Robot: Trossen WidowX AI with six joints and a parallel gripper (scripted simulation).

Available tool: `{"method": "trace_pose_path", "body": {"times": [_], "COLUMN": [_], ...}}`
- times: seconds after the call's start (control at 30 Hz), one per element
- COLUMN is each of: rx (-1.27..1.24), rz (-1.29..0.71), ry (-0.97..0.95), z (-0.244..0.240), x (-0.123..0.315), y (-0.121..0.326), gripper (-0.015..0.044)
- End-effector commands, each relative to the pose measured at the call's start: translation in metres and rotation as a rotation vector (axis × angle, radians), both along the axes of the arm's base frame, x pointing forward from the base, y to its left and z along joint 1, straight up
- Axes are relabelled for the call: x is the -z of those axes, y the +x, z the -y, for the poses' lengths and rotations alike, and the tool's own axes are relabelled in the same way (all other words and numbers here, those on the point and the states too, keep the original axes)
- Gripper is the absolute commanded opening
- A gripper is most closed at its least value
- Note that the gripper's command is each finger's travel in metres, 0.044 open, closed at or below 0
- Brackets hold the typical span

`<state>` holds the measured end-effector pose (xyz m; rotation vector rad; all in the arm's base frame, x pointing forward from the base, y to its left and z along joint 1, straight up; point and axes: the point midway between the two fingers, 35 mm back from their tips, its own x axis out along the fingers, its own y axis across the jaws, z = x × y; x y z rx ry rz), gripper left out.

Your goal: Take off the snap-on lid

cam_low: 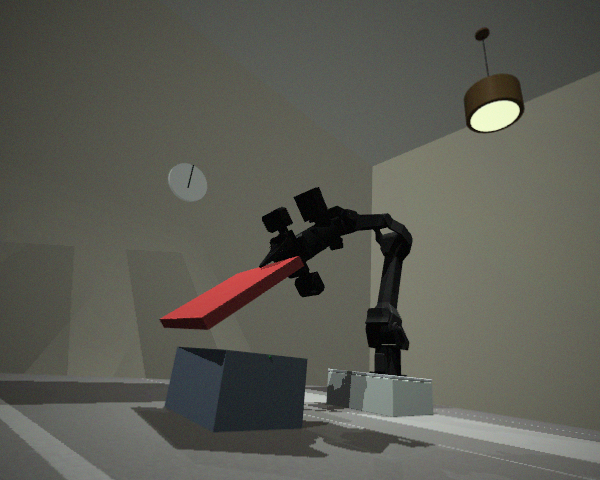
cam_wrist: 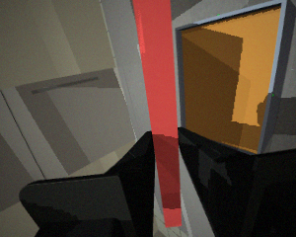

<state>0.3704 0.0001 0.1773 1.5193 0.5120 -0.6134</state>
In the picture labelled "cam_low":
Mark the red lid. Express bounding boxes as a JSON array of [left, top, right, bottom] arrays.
[[160, 256, 304, 330]]

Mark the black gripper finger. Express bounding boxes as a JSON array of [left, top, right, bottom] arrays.
[[288, 266, 307, 278], [259, 233, 294, 268]]

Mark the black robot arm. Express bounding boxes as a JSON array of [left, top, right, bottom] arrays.
[[294, 187, 413, 377]]

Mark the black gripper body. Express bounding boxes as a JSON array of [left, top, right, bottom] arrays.
[[262, 207, 326, 297]]

